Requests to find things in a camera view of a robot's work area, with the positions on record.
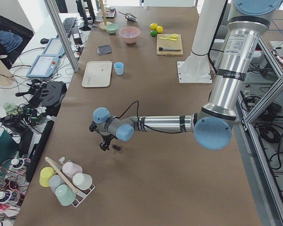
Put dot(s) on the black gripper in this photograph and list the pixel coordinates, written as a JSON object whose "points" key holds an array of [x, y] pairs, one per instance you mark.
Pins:
{"points": [[104, 139]]}

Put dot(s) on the dark cherries pair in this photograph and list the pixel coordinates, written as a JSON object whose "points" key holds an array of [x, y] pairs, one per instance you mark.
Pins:
{"points": [[115, 148]]}

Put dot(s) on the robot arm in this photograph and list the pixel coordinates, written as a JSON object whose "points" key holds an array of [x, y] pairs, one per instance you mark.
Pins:
{"points": [[212, 126]]}

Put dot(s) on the pink cup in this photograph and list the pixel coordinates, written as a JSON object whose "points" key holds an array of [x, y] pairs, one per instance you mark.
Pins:
{"points": [[70, 169]]}

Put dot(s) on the white cup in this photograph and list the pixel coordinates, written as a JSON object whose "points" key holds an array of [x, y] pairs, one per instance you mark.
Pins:
{"points": [[82, 181]]}

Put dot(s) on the grey cup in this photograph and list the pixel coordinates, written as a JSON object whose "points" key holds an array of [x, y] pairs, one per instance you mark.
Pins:
{"points": [[55, 181]]}

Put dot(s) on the mint green cup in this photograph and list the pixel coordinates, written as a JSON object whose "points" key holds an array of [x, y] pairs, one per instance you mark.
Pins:
{"points": [[65, 195]]}

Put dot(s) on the yellow cup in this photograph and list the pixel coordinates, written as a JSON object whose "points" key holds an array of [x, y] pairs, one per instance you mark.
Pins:
{"points": [[45, 175]]}

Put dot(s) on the blue plastic cup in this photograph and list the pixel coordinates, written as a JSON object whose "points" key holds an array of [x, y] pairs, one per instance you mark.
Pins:
{"points": [[119, 68]]}

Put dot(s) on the clear ice cubes pile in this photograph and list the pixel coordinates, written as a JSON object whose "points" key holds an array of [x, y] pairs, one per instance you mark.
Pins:
{"points": [[130, 34]]}

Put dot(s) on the wooden cup tree stand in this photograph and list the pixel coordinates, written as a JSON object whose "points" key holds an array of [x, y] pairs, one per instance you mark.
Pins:
{"points": [[103, 24]]}

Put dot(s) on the metal ice scoop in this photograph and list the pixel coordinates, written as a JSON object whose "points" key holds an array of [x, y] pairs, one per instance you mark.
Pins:
{"points": [[129, 16]]}

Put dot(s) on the cream rabbit tray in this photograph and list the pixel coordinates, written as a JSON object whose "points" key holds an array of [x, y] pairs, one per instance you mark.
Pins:
{"points": [[97, 74]]}

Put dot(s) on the grey folded cloth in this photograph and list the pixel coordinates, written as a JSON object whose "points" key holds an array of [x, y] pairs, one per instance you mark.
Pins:
{"points": [[104, 49]]}

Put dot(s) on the teach pendant upper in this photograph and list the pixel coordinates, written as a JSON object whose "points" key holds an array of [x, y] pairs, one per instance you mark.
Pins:
{"points": [[43, 66]]}

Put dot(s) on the pink bowl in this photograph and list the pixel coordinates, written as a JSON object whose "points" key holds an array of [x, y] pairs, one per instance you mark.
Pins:
{"points": [[130, 41]]}

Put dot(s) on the wooden cutting board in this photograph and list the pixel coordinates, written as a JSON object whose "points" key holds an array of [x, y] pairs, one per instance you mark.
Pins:
{"points": [[169, 44]]}

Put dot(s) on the green bowl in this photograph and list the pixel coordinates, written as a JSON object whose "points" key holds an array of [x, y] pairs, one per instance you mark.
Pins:
{"points": [[111, 28]]}

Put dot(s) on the black monitor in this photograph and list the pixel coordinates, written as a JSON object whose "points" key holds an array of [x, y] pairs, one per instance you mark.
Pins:
{"points": [[81, 8]]}

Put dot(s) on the green lime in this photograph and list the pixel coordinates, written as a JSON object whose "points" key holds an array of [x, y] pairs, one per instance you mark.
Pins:
{"points": [[153, 33]]}

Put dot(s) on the yellow plastic knife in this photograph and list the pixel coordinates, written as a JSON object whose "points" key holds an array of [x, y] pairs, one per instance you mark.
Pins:
{"points": [[171, 39]]}

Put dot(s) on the black keyboard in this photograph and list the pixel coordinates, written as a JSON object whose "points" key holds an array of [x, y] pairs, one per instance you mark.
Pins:
{"points": [[68, 24]]}

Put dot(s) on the yellow lemon lower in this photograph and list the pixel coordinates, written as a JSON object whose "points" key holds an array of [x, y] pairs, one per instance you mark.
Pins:
{"points": [[159, 29]]}

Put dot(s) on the yellow lemon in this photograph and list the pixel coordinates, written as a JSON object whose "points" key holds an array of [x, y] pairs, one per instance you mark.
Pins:
{"points": [[153, 26], [159, 29]]}

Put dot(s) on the yellow lemon upper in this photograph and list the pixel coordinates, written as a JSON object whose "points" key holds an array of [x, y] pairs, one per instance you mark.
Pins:
{"points": [[153, 26]]}

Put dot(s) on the lemon slice right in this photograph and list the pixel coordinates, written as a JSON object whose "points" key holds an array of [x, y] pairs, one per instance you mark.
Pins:
{"points": [[174, 36]]}

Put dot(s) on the white wire cup rack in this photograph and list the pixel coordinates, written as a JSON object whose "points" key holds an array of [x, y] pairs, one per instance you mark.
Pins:
{"points": [[81, 195]]}

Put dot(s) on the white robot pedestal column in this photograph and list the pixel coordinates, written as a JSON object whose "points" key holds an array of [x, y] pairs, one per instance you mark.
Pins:
{"points": [[196, 69]]}

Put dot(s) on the aluminium frame post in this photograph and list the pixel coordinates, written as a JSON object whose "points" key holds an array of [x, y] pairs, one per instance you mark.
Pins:
{"points": [[54, 14]]}

